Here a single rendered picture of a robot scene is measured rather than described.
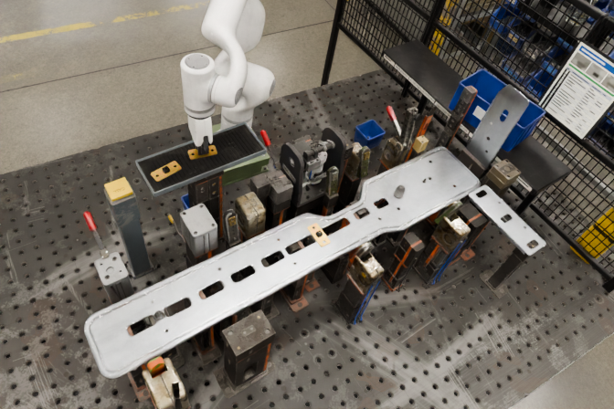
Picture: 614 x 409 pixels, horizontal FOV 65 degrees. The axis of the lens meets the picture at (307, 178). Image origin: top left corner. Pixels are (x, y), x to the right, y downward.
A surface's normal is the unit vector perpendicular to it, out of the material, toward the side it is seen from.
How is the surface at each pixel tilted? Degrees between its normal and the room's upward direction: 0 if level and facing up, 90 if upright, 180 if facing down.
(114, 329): 0
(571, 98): 90
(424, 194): 0
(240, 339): 0
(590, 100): 90
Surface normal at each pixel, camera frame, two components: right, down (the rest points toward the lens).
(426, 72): 0.13, -0.62
